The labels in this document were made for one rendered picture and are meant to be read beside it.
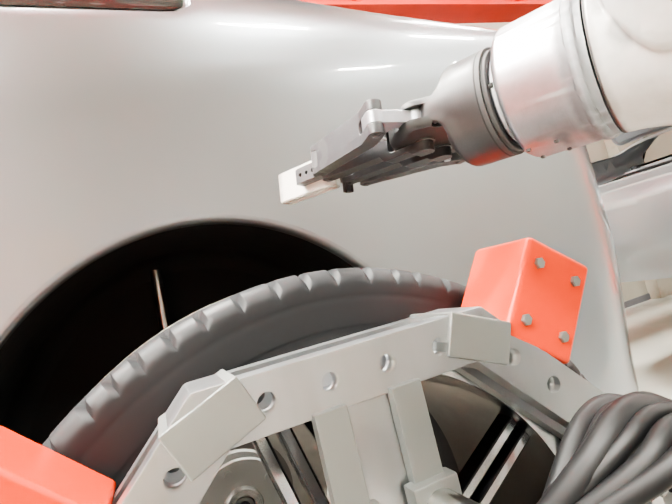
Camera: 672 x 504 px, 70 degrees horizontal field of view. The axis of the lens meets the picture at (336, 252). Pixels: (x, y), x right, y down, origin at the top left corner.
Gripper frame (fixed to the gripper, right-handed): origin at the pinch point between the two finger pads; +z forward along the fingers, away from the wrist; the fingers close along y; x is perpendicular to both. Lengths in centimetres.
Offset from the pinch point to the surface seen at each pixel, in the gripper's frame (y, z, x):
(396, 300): 4.7, -5.2, -12.3
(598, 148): 664, 119, 172
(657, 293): 701, 92, -25
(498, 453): 16.8, -6.8, -28.9
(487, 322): 3.7, -14.2, -14.9
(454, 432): 28.5, 5.3, -30.6
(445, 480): -2.2, -12.3, -25.0
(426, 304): 7.5, -6.5, -13.0
